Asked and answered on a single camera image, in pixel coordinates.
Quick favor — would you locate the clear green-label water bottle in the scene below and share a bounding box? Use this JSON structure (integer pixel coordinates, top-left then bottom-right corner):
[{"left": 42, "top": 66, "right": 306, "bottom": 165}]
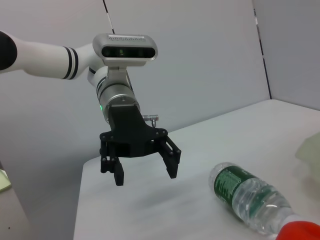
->
[{"left": 208, "top": 161, "right": 301, "bottom": 236}]

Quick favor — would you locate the left gripper cable with plug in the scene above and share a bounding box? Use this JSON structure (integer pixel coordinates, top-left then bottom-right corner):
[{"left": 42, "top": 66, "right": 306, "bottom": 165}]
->
[{"left": 141, "top": 113, "right": 161, "bottom": 126}]

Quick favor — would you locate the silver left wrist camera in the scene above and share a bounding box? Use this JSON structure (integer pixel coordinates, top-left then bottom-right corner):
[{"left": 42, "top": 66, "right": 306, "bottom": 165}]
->
[{"left": 92, "top": 33, "right": 159, "bottom": 79}]

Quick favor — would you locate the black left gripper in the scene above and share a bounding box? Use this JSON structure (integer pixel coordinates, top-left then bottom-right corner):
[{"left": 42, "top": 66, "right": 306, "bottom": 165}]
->
[{"left": 99, "top": 103, "right": 182, "bottom": 187}]

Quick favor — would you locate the green glass fruit plate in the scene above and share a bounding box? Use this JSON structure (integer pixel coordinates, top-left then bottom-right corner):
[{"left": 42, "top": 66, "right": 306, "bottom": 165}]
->
[{"left": 294, "top": 131, "right": 320, "bottom": 177}]

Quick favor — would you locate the yellow-green notepad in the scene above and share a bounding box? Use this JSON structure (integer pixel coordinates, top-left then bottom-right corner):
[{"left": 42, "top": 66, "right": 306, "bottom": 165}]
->
[{"left": 0, "top": 168, "right": 12, "bottom": 193}]

